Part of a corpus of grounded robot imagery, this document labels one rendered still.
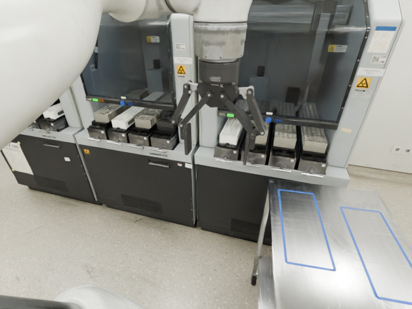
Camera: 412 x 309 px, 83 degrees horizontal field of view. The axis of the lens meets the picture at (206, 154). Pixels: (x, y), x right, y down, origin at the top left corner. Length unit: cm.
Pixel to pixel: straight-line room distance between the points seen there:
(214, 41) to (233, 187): 114
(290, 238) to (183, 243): 110
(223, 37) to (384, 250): 83
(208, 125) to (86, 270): 125
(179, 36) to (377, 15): 84
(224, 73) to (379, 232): 81
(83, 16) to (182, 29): 109
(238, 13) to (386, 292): 80
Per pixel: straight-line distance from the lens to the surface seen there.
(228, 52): 42
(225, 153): 133
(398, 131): 274
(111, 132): 160
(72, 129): 193
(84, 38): 19
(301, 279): 81
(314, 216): 99
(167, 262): 178
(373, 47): 125
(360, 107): 132
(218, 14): 41
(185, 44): 129
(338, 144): 139
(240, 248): 184
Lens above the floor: 149
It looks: 33 degrees down
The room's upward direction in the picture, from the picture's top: straight up
